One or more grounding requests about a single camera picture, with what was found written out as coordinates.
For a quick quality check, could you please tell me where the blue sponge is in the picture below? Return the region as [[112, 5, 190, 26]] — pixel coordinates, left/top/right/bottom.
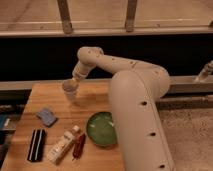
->
[[37, 108, 57, 127]]

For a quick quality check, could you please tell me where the right metal window post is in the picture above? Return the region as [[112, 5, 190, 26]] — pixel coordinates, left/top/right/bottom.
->
[[125, 0, 137, 32]]

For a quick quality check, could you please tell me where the green ceramic bowl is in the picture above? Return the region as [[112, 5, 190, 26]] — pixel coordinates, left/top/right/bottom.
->
[[86, 111, 117, 147]]

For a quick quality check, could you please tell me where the white tube bottle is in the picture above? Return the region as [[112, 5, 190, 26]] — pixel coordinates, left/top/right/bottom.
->
[[46, 125, 80, 164]]

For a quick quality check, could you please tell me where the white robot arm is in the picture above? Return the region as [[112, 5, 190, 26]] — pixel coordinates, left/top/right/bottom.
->
[[72, 47, 176, 171]]

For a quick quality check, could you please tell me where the black striped eraser block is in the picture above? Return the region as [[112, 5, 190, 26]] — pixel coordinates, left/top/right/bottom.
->
[[27, 129, 46, 162]]

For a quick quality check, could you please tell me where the red brown pen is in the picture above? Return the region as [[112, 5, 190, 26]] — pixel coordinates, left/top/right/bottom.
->
[[73, 133, 86, 159]]

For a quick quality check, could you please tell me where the grey hose at right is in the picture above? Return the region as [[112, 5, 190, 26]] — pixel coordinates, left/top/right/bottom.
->
[[194, 60, 213, 83]]

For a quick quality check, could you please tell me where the left metal window post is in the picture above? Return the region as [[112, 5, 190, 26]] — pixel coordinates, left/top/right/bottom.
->
[[57, 0, 73, 34]]

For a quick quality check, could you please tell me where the metal window post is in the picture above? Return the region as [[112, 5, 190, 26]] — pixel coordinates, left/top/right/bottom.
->
[[125, 0, 137, 32], [57, 0, 73, 34]]

